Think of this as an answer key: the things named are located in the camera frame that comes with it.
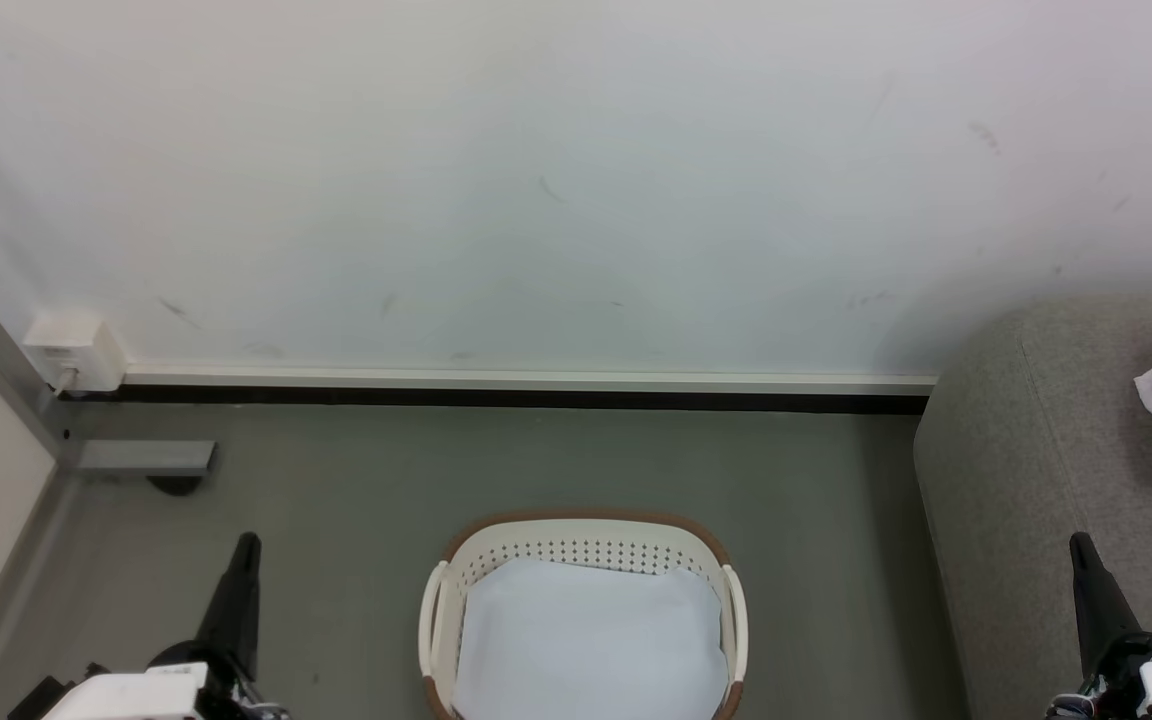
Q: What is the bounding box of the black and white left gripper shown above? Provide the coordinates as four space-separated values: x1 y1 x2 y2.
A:
40 532 263 720

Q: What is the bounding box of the white cloth basket lining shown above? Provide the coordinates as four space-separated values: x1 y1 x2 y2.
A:
452 557 730 720

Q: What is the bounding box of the cream perforated plastic laundry basket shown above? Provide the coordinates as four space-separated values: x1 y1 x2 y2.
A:
418 510 749 720

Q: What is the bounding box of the grey fabric sofa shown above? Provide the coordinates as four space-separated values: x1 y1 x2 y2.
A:
913 290 1152 720

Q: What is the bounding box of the grey metal partition foot bar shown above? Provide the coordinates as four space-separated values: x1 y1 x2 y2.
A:
76 440 217 476

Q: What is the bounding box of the white wall socket box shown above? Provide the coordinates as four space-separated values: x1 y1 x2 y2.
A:
22 312 128 394

